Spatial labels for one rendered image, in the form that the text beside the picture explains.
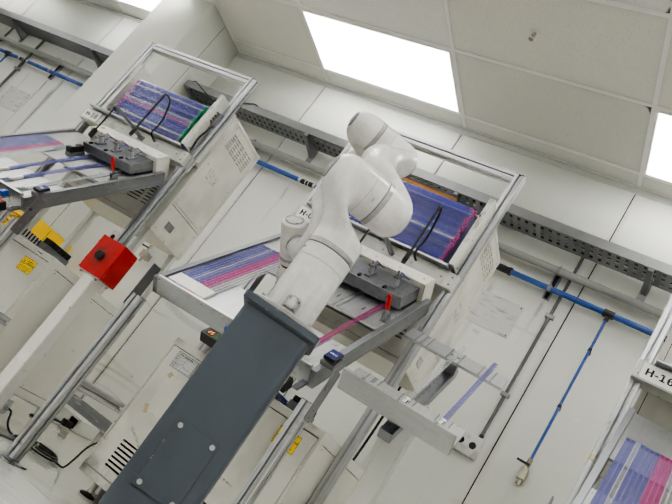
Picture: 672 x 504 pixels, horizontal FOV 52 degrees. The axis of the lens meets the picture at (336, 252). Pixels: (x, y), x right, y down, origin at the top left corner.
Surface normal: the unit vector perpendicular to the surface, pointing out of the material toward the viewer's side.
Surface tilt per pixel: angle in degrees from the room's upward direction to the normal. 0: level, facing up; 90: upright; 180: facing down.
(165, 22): 90
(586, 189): 90
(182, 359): 90
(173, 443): 90
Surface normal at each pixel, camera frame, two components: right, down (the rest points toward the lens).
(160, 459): 0.11, -0.28
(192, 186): 0.80, 0.38
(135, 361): -0.25, -0.49
